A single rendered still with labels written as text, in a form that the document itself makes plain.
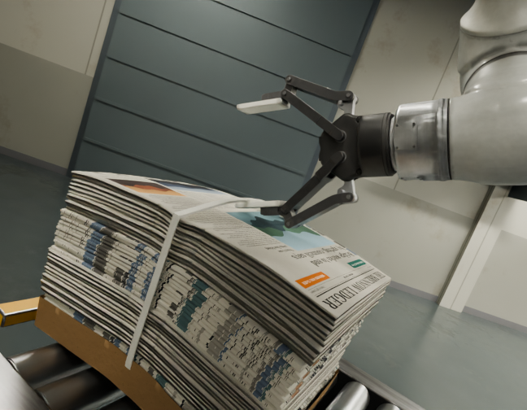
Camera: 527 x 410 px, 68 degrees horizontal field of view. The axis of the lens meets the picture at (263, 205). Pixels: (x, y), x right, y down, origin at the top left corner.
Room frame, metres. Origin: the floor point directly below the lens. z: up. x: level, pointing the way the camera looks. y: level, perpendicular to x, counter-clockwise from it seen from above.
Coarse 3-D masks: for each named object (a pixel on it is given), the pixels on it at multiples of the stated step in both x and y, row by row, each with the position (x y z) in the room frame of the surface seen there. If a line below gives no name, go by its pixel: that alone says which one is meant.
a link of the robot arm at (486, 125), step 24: (480, 72) 0.47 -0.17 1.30; (504, 72) 0.43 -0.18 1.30; (480, 96) 0.41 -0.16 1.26; (504, 96) 0.40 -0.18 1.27; (456, 120) 0.41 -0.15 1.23; (480, 120) 0.40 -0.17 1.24; (504, 120) 0.39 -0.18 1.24; (456, 144) 0.41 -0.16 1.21; (480, 144) 0.39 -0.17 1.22; (504, 144) 0.38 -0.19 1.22; (456, 168) 0.42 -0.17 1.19; (480, 168) 0.40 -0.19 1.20; (504, 168) 0.39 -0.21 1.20
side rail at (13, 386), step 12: (0, 360) 0.41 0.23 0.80; (0, 372) 0.40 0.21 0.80; (12, 372) 0.40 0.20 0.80; (0, 384) 0.38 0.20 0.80; (12, 384) 0.39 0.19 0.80; (24, 384) 0.39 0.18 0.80; (0, 396) 0.36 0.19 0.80; (12, 396) 0.37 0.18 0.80; (24, 396) 0.38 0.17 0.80; (36, 396) 0.38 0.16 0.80; (0, 408) 0.35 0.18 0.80; (12, 408) 0.36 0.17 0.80; (24, 408) 0.36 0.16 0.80; (36, 408) 0.37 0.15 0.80; (48, 408) 0.37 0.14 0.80
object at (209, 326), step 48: (240, 240) 0.41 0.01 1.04; (288, 240) 0.50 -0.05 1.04; (192, 288) 0.40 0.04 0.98; (240, 288) 0.37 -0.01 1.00; (288, 288) 0.36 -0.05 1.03; (336, 288) 0.40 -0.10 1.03; (384, 288) 0.56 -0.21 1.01; (192, 336) 0.39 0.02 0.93; (240, 336) 0.37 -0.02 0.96; (288, 336) 0.35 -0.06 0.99; (336, 336) 0.37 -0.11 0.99; (192, 384) 0.37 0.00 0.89; (240, 384) 0.35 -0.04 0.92; (288, 384) 0.34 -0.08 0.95
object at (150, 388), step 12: (336, 372) 0.59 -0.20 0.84; (144, 384) 0.40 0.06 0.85; (156, 384) 0.39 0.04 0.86; (144, 396) 0.40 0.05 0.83; (156, 396) 0.39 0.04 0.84; (168, 396) 0.38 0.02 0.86; (144, 408) 0.40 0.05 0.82; (156, 408) 0.39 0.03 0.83; (168, 408) 0.38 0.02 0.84; (180, 408) 0.37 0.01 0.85; (312, 408) 0.53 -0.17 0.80
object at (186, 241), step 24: (168, 216) 0.43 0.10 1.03; (192, 216) 0.44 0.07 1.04; (216, 216) 0.48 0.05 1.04; (240, 216) 0.53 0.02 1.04; (264, 216) 0.59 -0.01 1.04; (192, 240) 0.41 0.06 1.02; (144, 264) 0.43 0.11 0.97; (168, 264) 0.42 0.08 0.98; (144, 288) 0.43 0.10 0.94; (168, 288) 0.41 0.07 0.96; (168, 312) 0.41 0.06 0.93; (120, 336) 0.43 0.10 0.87; (144, 336) 0.41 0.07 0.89; (144, 360) 0.41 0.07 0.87
